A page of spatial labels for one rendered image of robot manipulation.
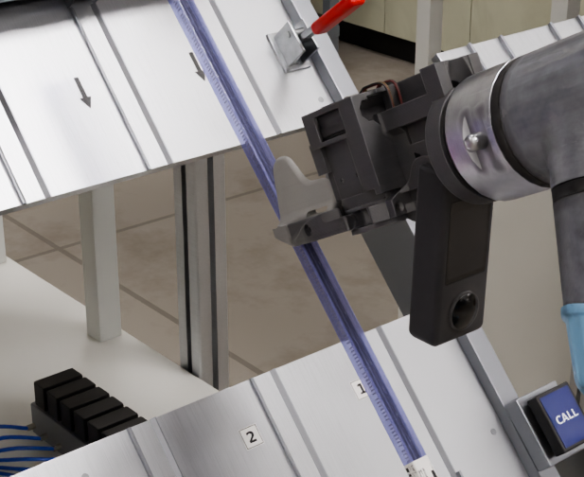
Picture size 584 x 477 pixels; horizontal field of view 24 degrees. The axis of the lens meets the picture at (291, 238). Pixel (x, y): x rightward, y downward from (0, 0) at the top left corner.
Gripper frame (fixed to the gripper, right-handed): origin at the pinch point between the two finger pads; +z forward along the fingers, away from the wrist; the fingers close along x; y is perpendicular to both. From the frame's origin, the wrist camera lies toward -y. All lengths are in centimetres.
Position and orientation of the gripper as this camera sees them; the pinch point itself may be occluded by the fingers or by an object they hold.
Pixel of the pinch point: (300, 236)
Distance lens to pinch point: 95.4
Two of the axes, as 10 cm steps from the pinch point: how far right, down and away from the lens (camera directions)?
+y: -3.1, -9.5, -0.1
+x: -7.7, 2.6, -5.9
